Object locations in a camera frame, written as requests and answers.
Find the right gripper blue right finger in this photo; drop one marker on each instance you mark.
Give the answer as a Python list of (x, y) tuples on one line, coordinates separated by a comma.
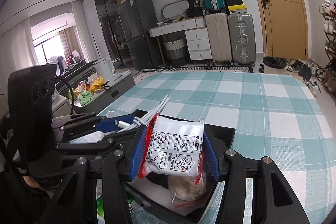
[(273, 199)]

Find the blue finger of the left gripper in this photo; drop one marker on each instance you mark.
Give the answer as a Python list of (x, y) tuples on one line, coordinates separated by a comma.
[(90, 122), (92, 143)]

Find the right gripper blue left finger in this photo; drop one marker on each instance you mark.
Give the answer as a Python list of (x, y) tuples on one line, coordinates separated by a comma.
[(74, 201)]

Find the green medicine sachet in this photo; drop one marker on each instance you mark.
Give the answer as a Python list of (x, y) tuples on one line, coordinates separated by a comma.
[(100, 210)]

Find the white red instruction packet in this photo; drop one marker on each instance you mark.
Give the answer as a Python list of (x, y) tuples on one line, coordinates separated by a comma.
[(174, 148)]

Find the white rope zip bag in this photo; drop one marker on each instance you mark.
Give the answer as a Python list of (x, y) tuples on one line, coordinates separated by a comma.
[(187, 194)]

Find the grey side cabinet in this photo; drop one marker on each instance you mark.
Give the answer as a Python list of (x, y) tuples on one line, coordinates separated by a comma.
[(101, 99)]

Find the white kettle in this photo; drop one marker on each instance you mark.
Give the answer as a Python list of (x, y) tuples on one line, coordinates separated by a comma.
[(104, 68)]

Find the black cardboard box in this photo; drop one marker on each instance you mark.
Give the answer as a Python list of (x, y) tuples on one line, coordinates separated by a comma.
[(154, 187)]

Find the teal checked tablecloth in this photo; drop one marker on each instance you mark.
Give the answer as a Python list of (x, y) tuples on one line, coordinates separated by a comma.
[(275, 116)]

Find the woven laundry basket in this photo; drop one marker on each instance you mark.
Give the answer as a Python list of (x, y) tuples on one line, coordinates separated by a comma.
[(177, 52)]

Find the grey refrigerator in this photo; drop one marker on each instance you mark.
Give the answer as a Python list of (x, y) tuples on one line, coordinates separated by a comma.
[(137, 17)]

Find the white drawer desk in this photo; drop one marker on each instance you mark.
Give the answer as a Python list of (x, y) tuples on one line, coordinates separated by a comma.
[(193, 31)]

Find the black trash bin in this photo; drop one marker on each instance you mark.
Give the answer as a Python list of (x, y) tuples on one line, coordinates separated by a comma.
[(274, 62)]

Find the beige suitcase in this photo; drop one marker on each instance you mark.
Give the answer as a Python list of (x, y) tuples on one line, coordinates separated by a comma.
[(219, 37)]

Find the silver suitcase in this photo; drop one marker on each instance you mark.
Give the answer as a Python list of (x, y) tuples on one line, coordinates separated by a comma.
[(242, 36)]

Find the wooden door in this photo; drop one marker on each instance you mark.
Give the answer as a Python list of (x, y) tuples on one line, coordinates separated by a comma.
[(284, 28)]

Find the wooden shoe rack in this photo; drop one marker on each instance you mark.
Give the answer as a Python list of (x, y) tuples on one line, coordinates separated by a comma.
[(327, 10)]

